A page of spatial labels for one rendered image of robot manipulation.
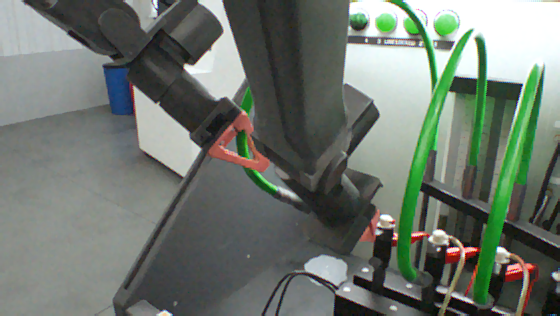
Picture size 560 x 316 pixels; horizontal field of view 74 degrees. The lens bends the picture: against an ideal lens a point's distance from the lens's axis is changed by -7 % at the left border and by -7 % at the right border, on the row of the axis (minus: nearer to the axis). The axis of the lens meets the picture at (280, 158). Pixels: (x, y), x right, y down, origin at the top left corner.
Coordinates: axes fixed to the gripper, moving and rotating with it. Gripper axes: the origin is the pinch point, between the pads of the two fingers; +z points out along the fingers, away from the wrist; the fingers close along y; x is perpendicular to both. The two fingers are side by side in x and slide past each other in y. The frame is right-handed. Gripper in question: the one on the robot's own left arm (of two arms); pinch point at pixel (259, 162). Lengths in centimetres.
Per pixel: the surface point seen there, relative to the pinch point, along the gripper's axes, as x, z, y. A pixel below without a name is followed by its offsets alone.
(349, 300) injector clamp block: 7.1, 24.8, 1.5
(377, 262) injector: 0.0, 22.6, -1.0
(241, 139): -0.7, -4.0, -1.2
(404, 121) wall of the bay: -26.2, 22.8, 22.2
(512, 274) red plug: -9.9, 33.0, -12.1
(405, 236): -3.3, 11.9, -17.6
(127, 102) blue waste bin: 46, -83, 599
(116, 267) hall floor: 98, 18, 188
